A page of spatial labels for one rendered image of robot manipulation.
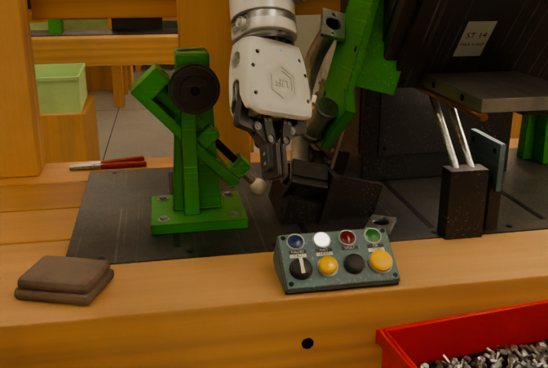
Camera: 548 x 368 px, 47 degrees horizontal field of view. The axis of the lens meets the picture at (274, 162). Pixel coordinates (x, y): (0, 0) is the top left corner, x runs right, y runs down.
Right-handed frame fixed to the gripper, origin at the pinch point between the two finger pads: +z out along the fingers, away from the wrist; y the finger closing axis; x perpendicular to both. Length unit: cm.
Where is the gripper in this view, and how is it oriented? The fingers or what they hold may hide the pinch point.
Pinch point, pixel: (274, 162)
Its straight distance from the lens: 77.7
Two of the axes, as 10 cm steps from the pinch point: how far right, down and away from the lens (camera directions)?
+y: 7.8, 0.7, 6.2
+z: 0.8, 9.7, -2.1
